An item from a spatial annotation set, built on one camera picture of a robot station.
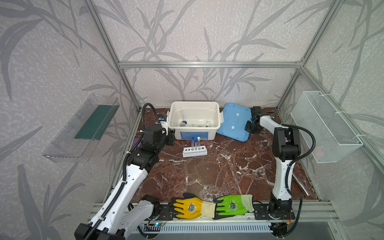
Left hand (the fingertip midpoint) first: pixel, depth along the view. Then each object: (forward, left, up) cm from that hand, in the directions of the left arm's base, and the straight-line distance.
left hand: (173, 125), depth 74 cm
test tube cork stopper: (0, -13, -13) cm, 18 cm away
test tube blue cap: (-1, -9, -17) cm, 19 cm away
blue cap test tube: (-2, -11, -17) cm, 20 cm away
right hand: (+20, -49, -26) cm, 59 cm away
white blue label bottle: (+21, -19, -26) cm, 39 cm away
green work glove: (-31, -31, -26) cm, 51 cm away
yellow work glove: (-32, -9, -25) cm, 42 cm away
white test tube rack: (-3, -6, -26) cm, 27 cm away
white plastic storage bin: (+27, -6, -29) cm, 40 cm away
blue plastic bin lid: (+28, -40, -29) cm, 57 cm away
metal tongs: (-21, -70, -26) cm, 78 cm away
